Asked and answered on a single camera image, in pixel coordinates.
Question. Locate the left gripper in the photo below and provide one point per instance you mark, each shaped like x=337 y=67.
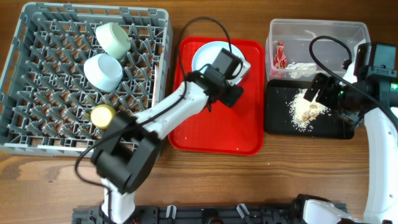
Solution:
x=233 y=95

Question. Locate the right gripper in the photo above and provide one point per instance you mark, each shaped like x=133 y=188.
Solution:
x=330 y=83

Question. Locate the rice food scraps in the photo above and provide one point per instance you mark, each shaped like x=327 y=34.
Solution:
x=304 y=112

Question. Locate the light blue plate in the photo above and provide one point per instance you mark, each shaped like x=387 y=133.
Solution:
x=208 y=52

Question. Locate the white tissue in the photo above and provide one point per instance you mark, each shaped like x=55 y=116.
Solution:
x=301 y=69

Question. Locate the red snack wrapper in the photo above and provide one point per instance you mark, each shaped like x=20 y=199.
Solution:
x=280 y=59

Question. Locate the light green bowl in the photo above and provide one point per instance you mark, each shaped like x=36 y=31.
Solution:
x=113 y=39

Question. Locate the light blue bowl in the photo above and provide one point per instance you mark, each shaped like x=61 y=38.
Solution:
x=103 y=72

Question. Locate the yellow plastic cup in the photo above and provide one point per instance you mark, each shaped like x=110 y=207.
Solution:
x=102 y=115

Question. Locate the white plastic fork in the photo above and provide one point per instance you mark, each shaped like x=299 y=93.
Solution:
x=156 y=85

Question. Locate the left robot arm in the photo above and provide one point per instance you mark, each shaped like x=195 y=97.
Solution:
x=126 y=154

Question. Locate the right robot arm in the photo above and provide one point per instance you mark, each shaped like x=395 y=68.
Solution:
x=366 y=94

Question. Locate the black waste tray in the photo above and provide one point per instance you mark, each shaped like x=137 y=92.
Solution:
x=280 y=117

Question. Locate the grey dishwasher rack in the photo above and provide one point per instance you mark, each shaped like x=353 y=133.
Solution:
x=46 y=99

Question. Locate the red serving tray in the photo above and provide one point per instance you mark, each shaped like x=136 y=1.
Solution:
x=237 y=130

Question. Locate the clear plastic bin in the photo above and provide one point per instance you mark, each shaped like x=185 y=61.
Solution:
x=297 y=34

